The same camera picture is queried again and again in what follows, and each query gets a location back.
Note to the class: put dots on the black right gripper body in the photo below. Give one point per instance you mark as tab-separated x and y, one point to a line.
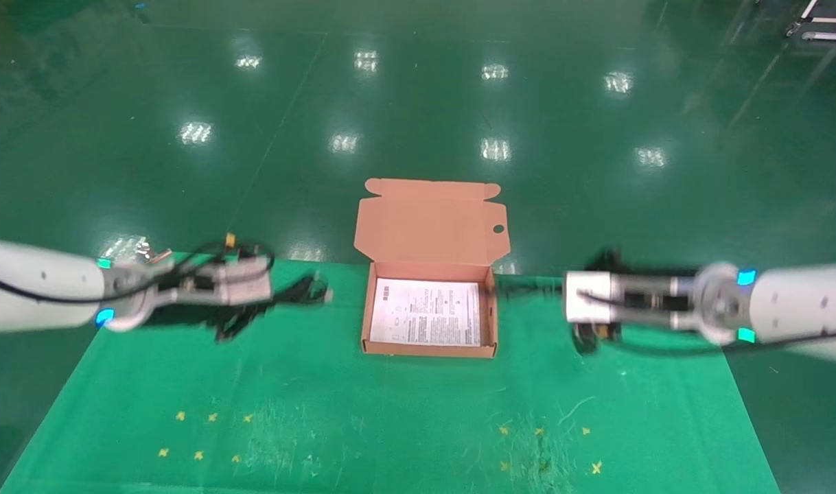
655	302

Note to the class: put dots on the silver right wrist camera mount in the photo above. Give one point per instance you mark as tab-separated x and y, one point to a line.
591	296

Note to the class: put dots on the orange cardboard box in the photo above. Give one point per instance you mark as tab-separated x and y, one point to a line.
428	226

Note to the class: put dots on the white printed paper sheet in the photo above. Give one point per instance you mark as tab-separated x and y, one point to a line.
425	312

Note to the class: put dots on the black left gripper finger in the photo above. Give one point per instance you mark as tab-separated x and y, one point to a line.
291	296
231	329

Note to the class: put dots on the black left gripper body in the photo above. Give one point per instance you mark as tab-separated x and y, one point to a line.
205	314

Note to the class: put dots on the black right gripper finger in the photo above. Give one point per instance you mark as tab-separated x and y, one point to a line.
607	264
609	331

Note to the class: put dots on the green table mat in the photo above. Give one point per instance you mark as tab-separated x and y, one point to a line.
390	412

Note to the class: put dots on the metal binder clip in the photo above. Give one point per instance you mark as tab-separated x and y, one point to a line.
158	256

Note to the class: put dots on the white wheeled cart frame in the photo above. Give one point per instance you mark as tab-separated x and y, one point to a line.
830	36

